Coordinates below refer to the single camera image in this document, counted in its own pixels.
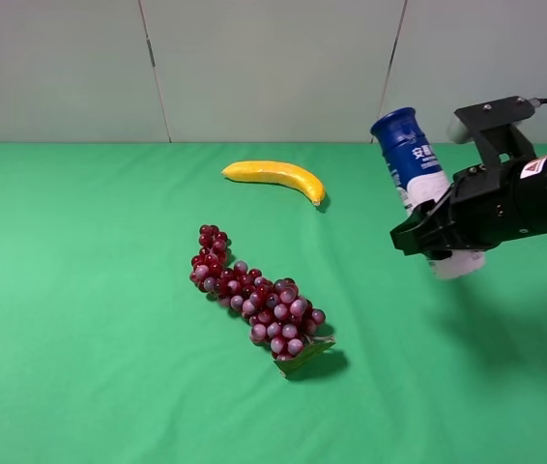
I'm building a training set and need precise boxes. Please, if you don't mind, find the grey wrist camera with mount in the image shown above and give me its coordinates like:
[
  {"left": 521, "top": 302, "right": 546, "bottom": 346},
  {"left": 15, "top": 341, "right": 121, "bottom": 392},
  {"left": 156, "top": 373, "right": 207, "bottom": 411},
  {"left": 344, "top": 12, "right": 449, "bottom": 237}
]
[{"left": 446, "top": 96, "right": 536, "bottom": 169}]

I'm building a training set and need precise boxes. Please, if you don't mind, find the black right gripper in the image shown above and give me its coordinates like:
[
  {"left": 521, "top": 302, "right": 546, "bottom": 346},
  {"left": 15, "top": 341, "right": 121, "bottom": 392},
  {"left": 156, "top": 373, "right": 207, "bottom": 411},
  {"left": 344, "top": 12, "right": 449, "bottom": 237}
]
[{"left": 390, "top": 159, "right": 530, "bottom": 256}]

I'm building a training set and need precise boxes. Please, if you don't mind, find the red grape bunch with leaf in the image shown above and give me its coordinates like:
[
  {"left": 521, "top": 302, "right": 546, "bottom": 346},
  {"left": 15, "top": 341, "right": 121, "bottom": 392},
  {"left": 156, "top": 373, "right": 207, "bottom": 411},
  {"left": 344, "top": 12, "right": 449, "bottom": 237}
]
[{"left": 189, "top": 224, "right": 336, "bottom": 377}]

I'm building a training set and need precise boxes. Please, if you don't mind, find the yellow banana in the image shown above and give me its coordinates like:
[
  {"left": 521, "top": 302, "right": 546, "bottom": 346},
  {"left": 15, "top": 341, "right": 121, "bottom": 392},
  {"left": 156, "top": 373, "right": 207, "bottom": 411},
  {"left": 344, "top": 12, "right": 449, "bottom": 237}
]
[{"left": 221, "top": 160, "right": 326, "bottom": 207}]

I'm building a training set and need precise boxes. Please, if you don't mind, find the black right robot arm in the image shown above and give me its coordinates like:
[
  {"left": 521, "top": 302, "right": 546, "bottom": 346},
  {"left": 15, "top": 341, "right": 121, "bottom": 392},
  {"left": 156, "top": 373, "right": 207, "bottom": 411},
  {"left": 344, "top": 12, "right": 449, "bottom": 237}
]
[{"left": 390, "top": 156, "right": 547, "bottom": 259}]

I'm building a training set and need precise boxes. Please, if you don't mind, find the green tablecloth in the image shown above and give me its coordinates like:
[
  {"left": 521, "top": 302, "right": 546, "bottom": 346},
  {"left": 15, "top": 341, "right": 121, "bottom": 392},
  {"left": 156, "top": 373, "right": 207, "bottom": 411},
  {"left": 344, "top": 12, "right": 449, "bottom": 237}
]
[{"left": 0, "top": 144, "right": 547, "bottom": 463}]

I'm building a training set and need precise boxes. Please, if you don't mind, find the blue and white yogurt bottle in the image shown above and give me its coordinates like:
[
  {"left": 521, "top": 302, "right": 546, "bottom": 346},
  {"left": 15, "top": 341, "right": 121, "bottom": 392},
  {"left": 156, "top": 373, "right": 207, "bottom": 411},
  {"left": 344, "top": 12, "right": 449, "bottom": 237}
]
[{"left": 370, "top": 107, "right": 485, "bottom": 279}]

